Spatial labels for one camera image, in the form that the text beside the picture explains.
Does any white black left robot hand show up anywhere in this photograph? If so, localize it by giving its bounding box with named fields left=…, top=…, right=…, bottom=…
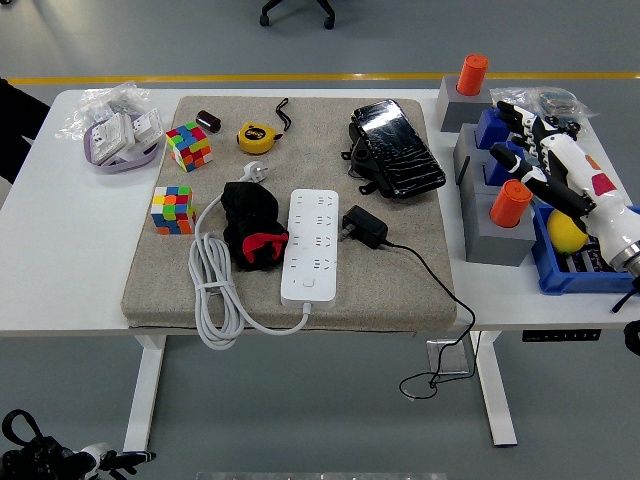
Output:
left=74, top=442, right=157, bottom=479

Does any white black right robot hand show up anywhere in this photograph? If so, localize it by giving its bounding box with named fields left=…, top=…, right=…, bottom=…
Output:
left=489, top=99, right=640, bottom=264

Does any black plug adapter with cord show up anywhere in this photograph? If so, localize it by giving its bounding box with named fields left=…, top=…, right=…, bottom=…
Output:
left=339, top=204, right=477, bottom=401

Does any white power strip with cable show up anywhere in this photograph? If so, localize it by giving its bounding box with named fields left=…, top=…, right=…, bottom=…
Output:
left=188, top=161, right=341, bottom=350

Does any yellow lemon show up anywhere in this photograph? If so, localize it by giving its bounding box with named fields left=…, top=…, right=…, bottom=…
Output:
left=545, top=209, right=590, bottom=257

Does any white table leg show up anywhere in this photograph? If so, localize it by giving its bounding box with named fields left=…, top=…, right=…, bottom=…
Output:
left=123, top=334, right=169, bottom=455
left=469, top=330, right=519, bottom=448

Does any blue plastic bin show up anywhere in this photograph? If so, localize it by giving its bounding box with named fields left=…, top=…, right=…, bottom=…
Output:
left=530, top=203, right=640, bottom=297

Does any black capacitor cluster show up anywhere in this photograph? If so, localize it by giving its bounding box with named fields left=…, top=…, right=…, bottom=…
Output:
left=544, top=115, right=581, bottom=139

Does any orange cylinder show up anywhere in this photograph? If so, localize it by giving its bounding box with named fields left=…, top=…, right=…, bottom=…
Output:
left=489, top=178, right=534, bottom=229
left=457, top=53, right=491, bottom=97

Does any grey holder block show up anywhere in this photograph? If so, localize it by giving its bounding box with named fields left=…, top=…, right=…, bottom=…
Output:
left=462, top=177, right=537, bottom=267
left=435, top=75, right=494, bottom=134
left=452, top=122, right=501, bottom=196

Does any blue square block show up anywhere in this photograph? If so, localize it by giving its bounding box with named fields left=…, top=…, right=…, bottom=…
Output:
left=485, top=141, right=524, bottom=185
left=474, top=107, right=512, bottom=151

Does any clear bag with round tin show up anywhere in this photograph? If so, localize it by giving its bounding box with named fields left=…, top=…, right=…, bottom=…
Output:
left=537, top=87, right=600, bottom=121

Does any black desk control panel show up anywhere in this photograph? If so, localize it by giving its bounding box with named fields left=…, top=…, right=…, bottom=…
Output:
left=522, top=328, right=603, bottom=344

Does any grey-brown fabric mat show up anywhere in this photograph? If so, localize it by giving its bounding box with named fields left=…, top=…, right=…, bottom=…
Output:
left=121, top=94, right=459, bottom=334

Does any silver floor plate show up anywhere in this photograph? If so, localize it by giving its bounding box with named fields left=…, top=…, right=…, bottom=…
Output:
left=425, top=338, right=474, bottom=377

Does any shiny black phone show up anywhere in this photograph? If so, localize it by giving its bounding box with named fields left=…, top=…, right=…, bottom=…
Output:
left=351, top=98, right=448, bottom=200

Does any multicolour puzzle cube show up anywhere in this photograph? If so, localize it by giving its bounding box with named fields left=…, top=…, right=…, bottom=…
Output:
left=165, top=122, right=215, bottom=174
left=150, top=185, right=197, bottom=236

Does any black pouch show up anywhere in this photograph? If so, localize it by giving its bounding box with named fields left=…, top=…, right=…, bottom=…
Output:
left=341, top=122, right=396, bottom=199

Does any purple oval tray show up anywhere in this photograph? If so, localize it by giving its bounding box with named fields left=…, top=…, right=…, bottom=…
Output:
left=83, top=112, right=162, bottom=175

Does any black red fabric bundle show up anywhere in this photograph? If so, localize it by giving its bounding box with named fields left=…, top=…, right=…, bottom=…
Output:
left=221, top=181, right=291, bottom=273

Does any person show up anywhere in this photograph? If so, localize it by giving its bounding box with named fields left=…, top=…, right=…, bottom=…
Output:
left=0, top=77, right=51, bottom=186

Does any clear bag of white sockets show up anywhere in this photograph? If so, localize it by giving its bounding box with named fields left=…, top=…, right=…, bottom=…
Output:
left=55, top=82, right=154, bottom=141

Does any dark brown cylinder capacitor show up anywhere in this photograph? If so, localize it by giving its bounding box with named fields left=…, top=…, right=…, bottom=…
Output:
left=195, top=109, right=223, bottom=134

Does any yellow tape measure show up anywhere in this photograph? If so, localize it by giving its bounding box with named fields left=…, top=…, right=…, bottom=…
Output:
left=236, top=97, right=292, bottom=154

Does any black office chair base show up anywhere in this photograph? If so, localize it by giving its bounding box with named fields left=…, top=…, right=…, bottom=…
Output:
left=259, top=0, right=336, bottom=30

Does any black strap loop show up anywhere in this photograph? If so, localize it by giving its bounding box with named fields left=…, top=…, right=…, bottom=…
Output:
left=609, top=288, right=640, bottom=315

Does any white wall socket panel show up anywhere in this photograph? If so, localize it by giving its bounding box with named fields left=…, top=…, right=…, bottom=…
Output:
left=89, top=113, right=137, bottom=166
left=130, top=107, right=164, bottom=146

